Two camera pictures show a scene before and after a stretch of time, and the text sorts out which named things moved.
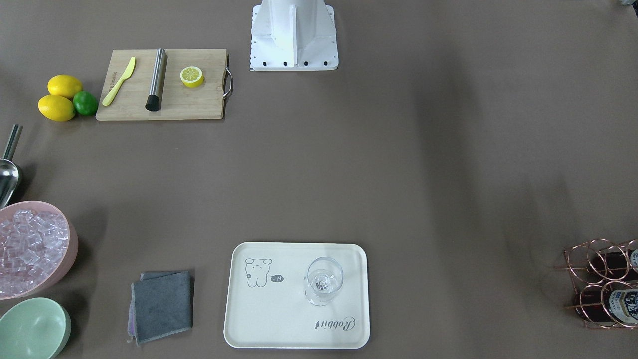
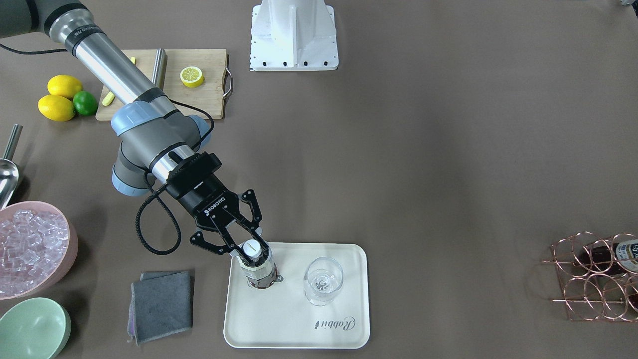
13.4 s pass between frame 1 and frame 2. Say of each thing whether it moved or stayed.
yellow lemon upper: stayed
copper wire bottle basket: moved
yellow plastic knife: stayed
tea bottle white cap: moved
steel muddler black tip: stayed
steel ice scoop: stayed
